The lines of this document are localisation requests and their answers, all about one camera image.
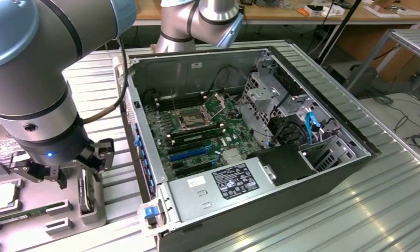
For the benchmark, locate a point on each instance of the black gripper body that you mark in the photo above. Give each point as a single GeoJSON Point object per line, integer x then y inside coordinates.
{"type": "Point", "coordinates": [56, 147]}

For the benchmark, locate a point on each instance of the Nvidia Quadro graphics card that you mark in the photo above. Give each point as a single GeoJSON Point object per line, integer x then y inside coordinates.
{"type": "Point", "coordinates": [85, 194]}

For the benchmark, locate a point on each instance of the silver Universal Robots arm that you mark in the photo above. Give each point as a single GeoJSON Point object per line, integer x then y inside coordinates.
{"type": "Point", "coordinates": [28, 65]}

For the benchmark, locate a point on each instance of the grey plastic parts rack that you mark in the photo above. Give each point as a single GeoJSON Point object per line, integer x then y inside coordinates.
{"type": "Point", "coordinates": [56, 210]}

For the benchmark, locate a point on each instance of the silver hard disk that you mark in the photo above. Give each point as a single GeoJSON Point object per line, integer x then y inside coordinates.
{"type": "Point", "coordinates": [0, 149]}

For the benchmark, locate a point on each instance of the silver CPU chip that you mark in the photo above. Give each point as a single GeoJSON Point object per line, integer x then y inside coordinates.
{"type": "Point", "coordinates": [0, 195]}

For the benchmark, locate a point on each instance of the green RAM stick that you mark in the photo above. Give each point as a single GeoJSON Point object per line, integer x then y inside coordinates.
{"type": "Point", "coordinates": [17, 217]}

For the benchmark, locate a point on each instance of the long black expansion slot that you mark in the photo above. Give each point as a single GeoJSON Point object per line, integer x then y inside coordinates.
{"type": "Point", "coordinates": [186, 148]}
{"type": "Point", "coordinates": [196, 172]}
{"type": "Point", "coordinates": [192, 165]}

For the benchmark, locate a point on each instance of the blue case latch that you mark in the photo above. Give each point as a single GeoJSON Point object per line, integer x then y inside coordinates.
{"type": "Point", "coordinates": [150, 212]}

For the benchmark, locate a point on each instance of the CPU socket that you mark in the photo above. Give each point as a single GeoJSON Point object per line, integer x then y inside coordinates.
{"type": "Point", "coordinates": [190, 119]}

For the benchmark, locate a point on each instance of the grey power supply unit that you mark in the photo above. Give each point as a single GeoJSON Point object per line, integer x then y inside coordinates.
{"type": "Point", "coordinates": [192, 202]}

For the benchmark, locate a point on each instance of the silver chipset heat sink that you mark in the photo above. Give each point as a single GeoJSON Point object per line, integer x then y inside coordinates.
{"type": "Point", "coordinates": [232, 156]}

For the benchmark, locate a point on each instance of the metal socket cover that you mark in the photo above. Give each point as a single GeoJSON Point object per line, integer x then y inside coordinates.
{"type": "Point", "coordinates": [214, 103]}

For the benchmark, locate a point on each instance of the green motherboard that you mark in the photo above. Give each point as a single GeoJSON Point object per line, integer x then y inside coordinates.
{"type": "Point", "coordinates": [230, 123]}

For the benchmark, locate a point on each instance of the perforated metal disk bay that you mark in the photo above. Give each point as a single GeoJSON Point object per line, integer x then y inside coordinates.
{"type": "Point", "coordinates": [262, 94]}

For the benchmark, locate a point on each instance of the black plastic air shroud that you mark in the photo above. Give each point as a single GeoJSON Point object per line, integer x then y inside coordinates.
{"type": "Point", "coordinates": [282, 165]}

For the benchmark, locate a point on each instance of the open black PC case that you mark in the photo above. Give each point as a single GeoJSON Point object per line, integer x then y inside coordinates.
{"type": "Point", "coordinates": [300, 194]}

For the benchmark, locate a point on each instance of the silver slotted disk bay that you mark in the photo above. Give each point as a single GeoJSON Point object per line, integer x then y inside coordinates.
{"type": "Point", "coordinates": [330, 155]}

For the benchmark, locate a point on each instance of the long wooden desk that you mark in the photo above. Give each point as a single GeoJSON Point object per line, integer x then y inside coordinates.
{"type": "Point", "coordinates": [272, 14]}

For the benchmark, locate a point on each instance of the dark equipment box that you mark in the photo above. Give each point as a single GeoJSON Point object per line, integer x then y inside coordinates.
{"type": "Point", "coordinates": [353, 78]}

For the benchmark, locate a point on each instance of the orange and white box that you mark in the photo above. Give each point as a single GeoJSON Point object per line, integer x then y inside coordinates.
{"type": "Point", "coordinates": [305, 11]}

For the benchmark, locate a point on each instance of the black stand pole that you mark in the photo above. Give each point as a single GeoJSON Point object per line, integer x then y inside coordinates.
{"type": "Point", "coordinates": [340, 27]}

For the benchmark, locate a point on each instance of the black and white box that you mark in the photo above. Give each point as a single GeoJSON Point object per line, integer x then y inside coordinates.
{"type": "Point", "coordinates": [332, 11]}

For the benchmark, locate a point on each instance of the brown wooden board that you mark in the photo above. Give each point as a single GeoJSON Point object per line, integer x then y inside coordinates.
{"type": "Point", "coordinates": [364, 44]}

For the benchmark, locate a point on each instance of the white paper tray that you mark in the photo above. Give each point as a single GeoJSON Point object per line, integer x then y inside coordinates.
{"type": "Point", "coordinates": [381, 11]}

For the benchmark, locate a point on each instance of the metal frame slat table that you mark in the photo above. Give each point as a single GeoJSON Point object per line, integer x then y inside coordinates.
{"type": "Point", "coordinates": [417, 43]}

